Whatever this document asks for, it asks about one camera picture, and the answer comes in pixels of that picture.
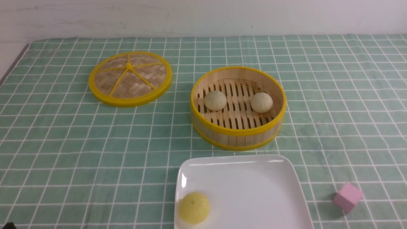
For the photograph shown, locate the yellow steamed bun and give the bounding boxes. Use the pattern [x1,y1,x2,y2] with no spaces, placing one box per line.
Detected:
[178,192,211,225]

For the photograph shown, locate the yellow bamboo steamer basket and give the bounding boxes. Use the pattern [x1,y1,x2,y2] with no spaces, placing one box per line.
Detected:
[190,66,287,151]

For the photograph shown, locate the pink cube block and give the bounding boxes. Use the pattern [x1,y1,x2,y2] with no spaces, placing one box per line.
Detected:
[333,182,363,214]

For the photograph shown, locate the white square plate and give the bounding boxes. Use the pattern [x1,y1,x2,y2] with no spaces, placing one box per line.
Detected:
[174,155,314,229]

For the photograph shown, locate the yellow bamboo steamer lid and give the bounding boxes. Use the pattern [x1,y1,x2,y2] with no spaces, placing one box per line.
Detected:
[88,51,173,107]

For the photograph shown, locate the beige steamed bun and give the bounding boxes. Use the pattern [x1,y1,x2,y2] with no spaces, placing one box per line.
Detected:
[203,90,227,111]
[250,92,273,113]

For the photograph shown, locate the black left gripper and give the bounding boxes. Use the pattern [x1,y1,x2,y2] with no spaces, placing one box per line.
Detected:
[2,223,17,229]

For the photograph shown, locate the green checkered tablecloth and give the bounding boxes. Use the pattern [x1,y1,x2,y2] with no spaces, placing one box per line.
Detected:
[0,34,407,229]

